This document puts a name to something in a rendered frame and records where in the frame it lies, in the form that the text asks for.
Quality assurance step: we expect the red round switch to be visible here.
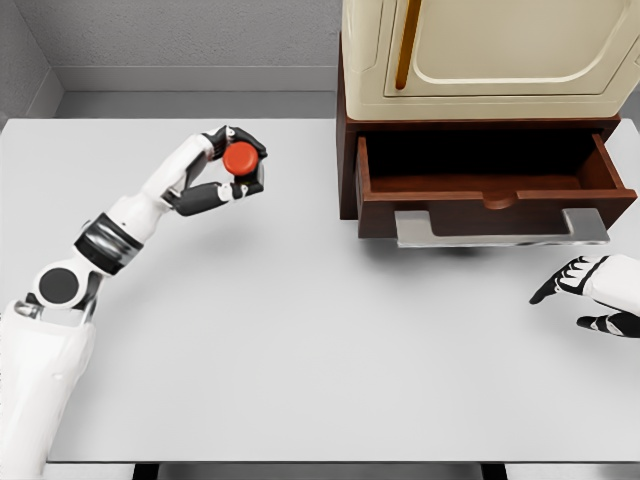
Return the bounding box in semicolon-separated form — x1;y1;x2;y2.
222;141;260;177

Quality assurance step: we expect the silver drawer handle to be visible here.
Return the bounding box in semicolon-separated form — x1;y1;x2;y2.
393;208;612;249

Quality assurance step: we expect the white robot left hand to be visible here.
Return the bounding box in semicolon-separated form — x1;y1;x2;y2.
140;125;269;218

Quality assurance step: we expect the orange door handle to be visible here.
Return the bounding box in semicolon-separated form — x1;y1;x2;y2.
394;0;423;92

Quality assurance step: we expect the cream cabinet door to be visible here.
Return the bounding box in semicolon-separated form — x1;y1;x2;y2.
383;0;640;99

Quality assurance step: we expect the cream cabinet box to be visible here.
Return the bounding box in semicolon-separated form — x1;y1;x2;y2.
341;0;640;122

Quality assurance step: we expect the dark brown wooden cabinet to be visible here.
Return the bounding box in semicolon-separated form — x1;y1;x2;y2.
335;29;623;222

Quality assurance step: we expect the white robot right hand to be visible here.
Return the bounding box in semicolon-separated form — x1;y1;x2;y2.
528;253;640;338

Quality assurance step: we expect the brown wooden drawer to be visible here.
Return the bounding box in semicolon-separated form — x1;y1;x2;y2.
355;130;640;249

